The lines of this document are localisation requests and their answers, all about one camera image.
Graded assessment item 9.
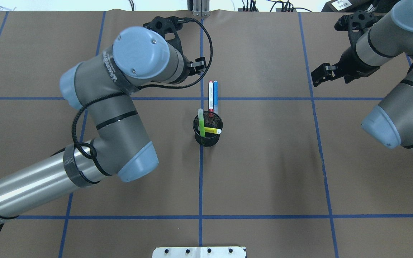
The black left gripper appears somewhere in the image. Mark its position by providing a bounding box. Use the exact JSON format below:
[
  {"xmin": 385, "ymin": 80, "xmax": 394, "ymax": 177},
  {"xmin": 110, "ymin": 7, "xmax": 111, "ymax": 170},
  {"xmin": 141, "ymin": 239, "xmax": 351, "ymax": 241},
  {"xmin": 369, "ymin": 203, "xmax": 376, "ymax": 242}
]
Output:
[{"xmin": 187, "ymin": 57, "xmax": 207, "ymax": 76}]

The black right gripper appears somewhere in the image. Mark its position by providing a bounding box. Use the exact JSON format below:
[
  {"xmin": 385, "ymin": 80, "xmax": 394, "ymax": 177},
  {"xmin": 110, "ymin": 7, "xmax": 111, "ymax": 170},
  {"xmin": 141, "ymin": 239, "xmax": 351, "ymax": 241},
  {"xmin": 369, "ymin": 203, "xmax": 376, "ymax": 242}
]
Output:
[{"xmin": 311, "ymin": 46, "xmax": 374, "ymax": 87}]

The blue marker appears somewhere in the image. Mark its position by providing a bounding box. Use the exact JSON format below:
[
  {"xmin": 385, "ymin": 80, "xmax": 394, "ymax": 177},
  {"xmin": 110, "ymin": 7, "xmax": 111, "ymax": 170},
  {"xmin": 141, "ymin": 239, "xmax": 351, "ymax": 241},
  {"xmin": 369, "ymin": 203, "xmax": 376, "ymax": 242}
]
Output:
[{"xmin": 213, "ymin": 80, "xmax": 219, "ymax": 113}]

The red white marker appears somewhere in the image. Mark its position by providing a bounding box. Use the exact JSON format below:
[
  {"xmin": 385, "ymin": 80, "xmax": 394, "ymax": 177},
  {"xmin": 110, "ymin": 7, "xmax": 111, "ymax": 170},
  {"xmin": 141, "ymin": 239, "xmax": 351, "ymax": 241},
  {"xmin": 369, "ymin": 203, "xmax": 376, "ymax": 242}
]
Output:
[{"xmin": 208, "ymin": 81, "xmax": 214, "ymax": 113}]

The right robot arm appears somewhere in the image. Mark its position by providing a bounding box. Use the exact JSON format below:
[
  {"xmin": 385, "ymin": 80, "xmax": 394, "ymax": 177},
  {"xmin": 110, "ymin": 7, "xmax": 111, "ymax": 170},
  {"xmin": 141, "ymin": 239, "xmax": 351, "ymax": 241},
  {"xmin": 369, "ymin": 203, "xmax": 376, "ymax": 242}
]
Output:
[{"xmin": 311, "ymin": 0, "xmax": 413, "ymax": 155}]

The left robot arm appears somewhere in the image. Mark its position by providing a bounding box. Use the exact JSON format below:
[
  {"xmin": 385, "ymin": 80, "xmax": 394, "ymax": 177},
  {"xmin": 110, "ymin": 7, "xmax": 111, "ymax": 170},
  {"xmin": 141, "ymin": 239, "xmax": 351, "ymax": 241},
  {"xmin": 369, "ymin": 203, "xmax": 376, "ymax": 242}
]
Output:
[{"xmin": 0, "ymin": 24, "xmax": 213, "ymax": 227}]

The green highlighter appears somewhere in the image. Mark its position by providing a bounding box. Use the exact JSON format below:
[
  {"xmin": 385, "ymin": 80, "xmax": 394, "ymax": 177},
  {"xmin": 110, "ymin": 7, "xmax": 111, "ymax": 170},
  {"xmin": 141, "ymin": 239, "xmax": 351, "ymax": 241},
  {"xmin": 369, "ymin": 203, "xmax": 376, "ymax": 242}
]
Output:
[{"xmin": 197, "ymin": 108, "xmax": 205, "ymax": 138}]

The black mesh pen cup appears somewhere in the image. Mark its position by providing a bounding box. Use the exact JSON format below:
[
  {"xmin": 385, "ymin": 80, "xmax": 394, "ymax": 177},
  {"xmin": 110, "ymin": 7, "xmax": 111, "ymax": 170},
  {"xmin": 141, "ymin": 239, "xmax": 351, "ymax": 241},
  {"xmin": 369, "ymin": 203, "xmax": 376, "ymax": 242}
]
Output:
[{"xmin": 192, "ymin": 111, "xmax": 223, "ymax": 147}]

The yellow highlighter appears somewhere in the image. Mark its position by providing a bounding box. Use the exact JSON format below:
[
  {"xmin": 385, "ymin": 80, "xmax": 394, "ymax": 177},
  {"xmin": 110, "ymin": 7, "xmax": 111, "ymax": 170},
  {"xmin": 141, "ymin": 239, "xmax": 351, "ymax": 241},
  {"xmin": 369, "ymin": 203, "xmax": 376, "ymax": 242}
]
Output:
[{"xmin": 204, "ymin": 127, "xmax": 222, "ymax": 135}]

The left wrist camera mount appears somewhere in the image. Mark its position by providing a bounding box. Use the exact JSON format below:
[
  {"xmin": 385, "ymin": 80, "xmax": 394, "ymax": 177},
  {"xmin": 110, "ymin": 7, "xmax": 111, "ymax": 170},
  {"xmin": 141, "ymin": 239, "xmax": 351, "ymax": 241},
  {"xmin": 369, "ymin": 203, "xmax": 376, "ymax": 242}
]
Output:
[{"xmin": 143, "ymin": 16, "xmax": 192, "ymax": 53}]

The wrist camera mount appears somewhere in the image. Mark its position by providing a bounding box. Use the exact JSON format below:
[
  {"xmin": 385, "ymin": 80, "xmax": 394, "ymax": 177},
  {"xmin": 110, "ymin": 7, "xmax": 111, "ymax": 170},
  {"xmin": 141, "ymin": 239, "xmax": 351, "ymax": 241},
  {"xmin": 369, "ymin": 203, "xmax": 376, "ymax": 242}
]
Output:
[
  {"xmin": 143, "ymin": 16, "xmax": 192, "ymax": 53},
  {"xmin": 334, "ymin": 10, "xmax": 383, "ymax": 42}
]

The aluminium frame post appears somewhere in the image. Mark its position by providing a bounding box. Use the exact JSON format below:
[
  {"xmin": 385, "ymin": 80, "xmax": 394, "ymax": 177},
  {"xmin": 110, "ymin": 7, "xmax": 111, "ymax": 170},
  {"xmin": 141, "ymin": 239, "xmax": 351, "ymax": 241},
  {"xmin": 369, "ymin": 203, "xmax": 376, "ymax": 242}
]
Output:
[{"xmin": 191, "ymin": 0, "xmax": 211, "ymax": 18}]

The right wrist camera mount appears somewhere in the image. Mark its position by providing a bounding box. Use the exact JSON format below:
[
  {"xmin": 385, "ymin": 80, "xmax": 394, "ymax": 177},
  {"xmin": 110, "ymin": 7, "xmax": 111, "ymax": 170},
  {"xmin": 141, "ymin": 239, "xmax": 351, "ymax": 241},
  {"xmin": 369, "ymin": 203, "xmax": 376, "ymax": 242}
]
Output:
[{"xmin": 334, "ymin": 10, "xmax": 383, "ymax": 42}]

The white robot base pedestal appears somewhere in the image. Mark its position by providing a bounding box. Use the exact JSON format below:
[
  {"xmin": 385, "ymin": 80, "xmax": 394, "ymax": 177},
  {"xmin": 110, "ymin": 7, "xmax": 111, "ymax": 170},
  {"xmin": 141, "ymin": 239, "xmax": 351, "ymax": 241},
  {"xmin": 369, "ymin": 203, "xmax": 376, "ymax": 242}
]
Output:
[{"xmin": 152, "ymin": 246, "xmax": 247, "ymax": 258}]

